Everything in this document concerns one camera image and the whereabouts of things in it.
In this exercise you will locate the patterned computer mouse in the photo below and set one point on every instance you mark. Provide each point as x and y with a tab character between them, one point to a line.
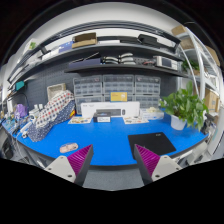
68	147

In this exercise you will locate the white tissue box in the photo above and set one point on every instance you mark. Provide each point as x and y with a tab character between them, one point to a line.
151	113

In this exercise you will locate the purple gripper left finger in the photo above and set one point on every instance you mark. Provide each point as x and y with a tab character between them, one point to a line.
73	168

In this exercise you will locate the left picture card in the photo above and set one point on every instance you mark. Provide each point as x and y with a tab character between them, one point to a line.
80	120

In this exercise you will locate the picture card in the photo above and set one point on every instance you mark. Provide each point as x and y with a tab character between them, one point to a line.
80	120
134	120

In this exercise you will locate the small black box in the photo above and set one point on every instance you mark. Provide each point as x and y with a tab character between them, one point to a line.
101	117

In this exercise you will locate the purple figure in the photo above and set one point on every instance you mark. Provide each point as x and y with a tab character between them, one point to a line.
20	111

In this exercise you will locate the white oscilloscope instrument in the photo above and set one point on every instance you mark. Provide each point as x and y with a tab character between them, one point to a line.
166	63

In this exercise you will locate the patterned fabric bundle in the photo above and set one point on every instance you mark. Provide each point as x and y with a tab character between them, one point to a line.
57	110

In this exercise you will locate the right grey drawer cabinet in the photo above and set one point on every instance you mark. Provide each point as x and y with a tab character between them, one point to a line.
147	91

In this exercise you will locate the middle grey drawer cabinet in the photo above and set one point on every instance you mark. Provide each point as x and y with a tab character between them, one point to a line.
118	83

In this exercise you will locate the black mouse pad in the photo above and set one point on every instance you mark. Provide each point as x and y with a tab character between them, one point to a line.
155	142

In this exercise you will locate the white keyboard box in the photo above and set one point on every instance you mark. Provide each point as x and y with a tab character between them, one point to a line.
117	109

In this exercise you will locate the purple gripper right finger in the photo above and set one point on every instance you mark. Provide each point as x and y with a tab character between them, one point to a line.
152	166

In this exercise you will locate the green potted plant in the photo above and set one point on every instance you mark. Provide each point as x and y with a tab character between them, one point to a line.
185	108

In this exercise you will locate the white metal rack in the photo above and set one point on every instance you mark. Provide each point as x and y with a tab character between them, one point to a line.
202	68

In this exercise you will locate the cardboard box on shelf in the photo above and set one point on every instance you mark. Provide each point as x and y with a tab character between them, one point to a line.
84	40

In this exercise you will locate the black case on shelf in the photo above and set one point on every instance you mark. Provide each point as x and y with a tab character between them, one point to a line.
147	40

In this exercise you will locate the yellow box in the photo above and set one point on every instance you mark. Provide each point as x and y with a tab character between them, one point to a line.
118	96

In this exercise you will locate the right picture card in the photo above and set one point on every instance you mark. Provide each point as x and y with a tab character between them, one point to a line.
134	120

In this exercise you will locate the left grey drawer cabinet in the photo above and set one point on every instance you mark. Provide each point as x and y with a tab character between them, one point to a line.
87	89

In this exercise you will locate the grey drawer cabinet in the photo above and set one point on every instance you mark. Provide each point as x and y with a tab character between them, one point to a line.
147	91
87	89
118	83

